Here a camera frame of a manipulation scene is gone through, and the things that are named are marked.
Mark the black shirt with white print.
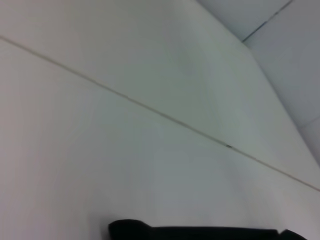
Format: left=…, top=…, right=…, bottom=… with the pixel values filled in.
left=107, top=219, right=312, bottom=240

